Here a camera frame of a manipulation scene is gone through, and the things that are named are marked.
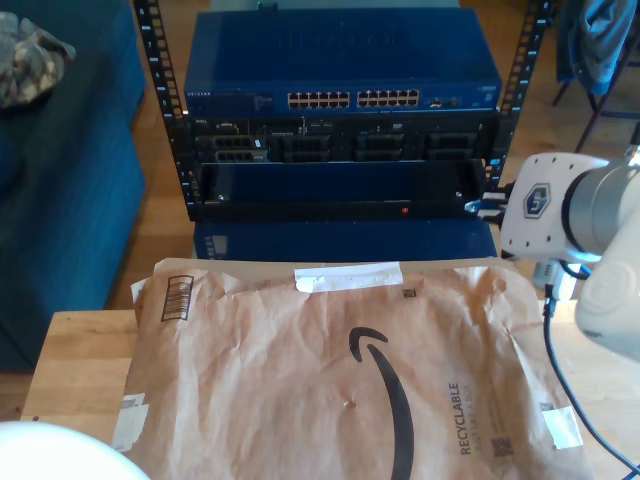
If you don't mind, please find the camouflage cloth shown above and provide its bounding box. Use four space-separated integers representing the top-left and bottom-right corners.
0 10 78 110

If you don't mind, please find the blue network switch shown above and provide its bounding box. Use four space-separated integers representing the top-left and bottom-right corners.
182 8 504 116

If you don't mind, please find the brown paper mailer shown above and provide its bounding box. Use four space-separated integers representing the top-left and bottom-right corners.
107 257 596 480

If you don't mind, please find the short white tape piece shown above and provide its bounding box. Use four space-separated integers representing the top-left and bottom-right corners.
539 405 585 450

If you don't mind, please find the torn white shipping label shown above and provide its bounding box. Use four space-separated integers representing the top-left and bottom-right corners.
108 392 151 456

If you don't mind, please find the black rack shelf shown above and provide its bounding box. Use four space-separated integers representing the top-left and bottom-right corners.
191 157 495 224

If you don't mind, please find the black perforated rack post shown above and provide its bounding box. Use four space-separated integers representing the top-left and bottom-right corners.
477 0 555 219
130 0 201 222

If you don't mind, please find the blue equipment case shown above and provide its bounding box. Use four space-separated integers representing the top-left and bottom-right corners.
192 218 499 264

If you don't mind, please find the black rack server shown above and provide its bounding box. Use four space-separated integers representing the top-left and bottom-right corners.
185 113 502 164

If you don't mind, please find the blue jacket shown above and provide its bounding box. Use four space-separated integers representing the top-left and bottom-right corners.
556 0 640 97

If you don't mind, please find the thick black camera cable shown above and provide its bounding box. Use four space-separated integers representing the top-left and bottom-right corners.
543 282 640 479

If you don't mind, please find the long white tape strip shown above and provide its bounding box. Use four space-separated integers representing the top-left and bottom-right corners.
293 260 405 294

